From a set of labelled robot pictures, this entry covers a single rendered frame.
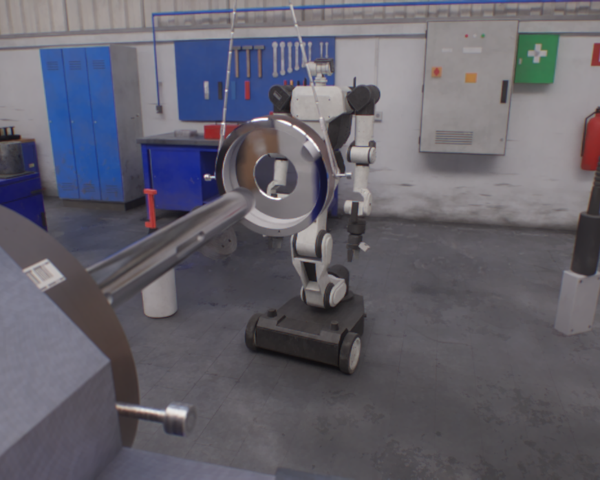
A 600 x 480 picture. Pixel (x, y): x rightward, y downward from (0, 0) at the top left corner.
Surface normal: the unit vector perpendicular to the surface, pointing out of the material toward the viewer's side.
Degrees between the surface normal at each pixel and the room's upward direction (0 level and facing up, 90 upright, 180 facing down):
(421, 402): 0
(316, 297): 106
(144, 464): 0
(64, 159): 90
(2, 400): 45
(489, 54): 90
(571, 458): 0
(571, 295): 90
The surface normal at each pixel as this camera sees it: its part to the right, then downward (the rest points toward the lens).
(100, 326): 0.89, -0.32
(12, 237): 0.50, -0.78
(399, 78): -0.26, 0.29
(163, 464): 0.00, -0.96
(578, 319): 0.33, 0.28
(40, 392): 0.69, -0.63
